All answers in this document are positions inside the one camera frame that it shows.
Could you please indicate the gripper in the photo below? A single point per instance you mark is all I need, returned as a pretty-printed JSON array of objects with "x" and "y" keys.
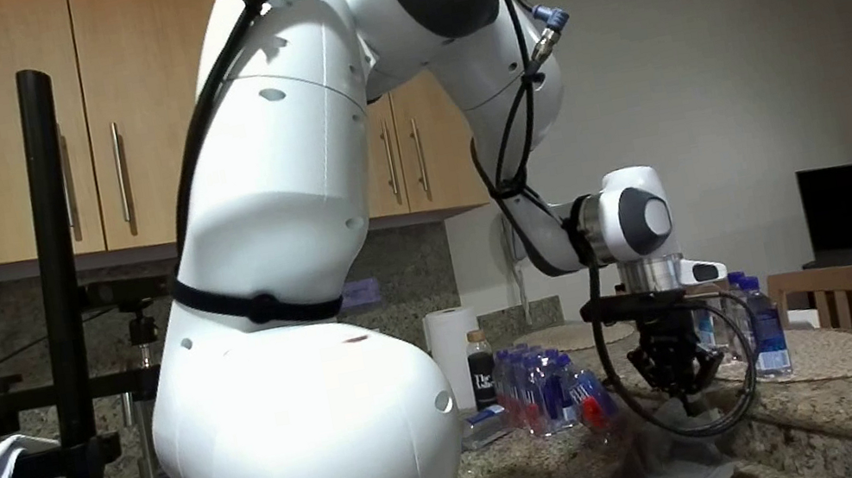
[{"x": 667, "y": 332}]

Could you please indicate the round woven placemat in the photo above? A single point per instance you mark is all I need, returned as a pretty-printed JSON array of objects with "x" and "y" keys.
[
  {"x": 832, "y": 356},
  {"x": 566, "y": 337}
]

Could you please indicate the purple note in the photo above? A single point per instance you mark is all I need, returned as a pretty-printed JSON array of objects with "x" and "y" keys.
[{"x": 359, "y": 294}]

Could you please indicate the paper towel roll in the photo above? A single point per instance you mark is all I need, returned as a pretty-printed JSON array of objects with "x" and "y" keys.
[{"x": 454, "y": 357}]

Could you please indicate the clear water bottle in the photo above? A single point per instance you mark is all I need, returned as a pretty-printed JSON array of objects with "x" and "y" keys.
[
  {"x": 734, "y": 307},
  {"x": 768, "y": 336}
]

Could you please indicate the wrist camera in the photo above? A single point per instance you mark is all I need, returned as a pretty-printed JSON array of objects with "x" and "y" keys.
[{"x": 622, "y": 307}]

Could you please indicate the pack of water bottles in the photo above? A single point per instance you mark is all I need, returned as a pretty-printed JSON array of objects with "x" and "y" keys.
[{"x": 536, "y": 390}]

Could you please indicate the grey towel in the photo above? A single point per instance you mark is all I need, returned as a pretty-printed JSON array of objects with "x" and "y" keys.
[{"x": 675, "y": 458}]

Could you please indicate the dark glass bottle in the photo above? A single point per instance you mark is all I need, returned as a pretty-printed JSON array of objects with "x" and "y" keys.
[{"x": 484, "y": 378}]

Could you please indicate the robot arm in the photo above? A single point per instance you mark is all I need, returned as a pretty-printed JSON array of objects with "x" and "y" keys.
[{"x": 281, "y": 212}]

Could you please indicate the steel tap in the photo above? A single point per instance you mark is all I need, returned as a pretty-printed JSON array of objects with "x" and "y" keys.
[{"x": 147, "y": 446}]

